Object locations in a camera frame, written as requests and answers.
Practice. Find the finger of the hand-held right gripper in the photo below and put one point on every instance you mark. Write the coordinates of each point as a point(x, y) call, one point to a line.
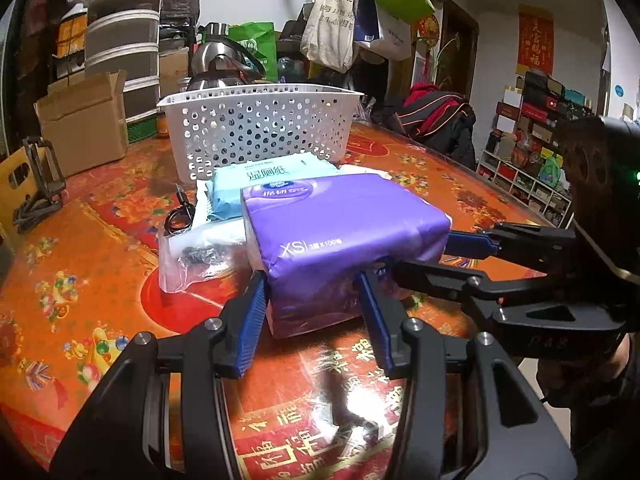
point(470, 245)
point(430, 277)

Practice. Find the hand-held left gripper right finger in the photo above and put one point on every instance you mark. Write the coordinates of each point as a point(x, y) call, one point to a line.
point(375, 320)

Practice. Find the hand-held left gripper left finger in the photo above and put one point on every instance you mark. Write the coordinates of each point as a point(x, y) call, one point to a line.
point(252, 320)

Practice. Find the clear plastic bag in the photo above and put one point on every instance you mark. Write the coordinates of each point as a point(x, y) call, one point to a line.
point(200, 260)

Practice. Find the purple tissue pack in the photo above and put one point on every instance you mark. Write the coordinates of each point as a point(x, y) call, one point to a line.
point(340, 230)

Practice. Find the white tissue pack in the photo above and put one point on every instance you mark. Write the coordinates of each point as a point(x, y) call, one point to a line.
point(365, 171)

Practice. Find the light blue wet wipes pack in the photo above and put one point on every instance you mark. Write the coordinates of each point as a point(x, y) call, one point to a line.
point(250, 185)

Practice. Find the white perforated plastic basket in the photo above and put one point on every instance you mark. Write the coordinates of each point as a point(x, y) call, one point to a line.
point(260, 125)

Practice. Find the white cubby shelf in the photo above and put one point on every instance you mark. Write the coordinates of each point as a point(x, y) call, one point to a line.
point(530, 160)

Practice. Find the red and black jacket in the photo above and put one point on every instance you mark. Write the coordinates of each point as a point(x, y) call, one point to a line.
point(435, 115)

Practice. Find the red orange printed tablecloth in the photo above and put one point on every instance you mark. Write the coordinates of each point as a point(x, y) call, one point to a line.
point(100, 260)

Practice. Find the dark wooden door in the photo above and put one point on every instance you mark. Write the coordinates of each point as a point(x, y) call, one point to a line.
point(457, 45)

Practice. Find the orange jar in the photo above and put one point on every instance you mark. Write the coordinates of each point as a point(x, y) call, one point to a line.
point(163, 126)

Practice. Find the green crate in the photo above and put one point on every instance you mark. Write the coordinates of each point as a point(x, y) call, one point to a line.
point(141, 131)

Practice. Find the white tote bag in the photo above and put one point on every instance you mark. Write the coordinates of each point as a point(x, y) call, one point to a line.
point(395, 35)

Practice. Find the black phone stand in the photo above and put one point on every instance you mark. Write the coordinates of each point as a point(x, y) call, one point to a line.
point(45, 180)

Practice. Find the dark blue bag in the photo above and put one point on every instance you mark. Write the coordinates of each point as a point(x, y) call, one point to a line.
point(365, 15)

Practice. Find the beige canvas tote bag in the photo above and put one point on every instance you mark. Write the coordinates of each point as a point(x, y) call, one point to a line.
point(330, 30)

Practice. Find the cardboard box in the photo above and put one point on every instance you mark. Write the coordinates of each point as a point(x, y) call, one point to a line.
point(85, 125)

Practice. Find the stainless steel kettle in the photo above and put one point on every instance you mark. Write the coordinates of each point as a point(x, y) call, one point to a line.
point(220, 60)

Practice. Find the green shopping bag white print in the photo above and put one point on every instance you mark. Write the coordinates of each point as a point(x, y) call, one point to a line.
point(257, 45)

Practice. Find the yellow wooden chair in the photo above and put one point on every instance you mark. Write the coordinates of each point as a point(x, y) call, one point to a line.
point(12, 180)

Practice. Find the grey stacked drawer tower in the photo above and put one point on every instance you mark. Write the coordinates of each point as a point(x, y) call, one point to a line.
point(122, 45)

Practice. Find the yellow boxes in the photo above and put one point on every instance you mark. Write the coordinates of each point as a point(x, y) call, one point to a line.
point(71, 35)

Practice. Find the red wall poster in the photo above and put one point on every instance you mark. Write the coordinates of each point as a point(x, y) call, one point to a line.
point(536, 40)

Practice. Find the round red wall ornament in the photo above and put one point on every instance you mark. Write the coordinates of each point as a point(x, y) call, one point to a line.
point(428, 27)

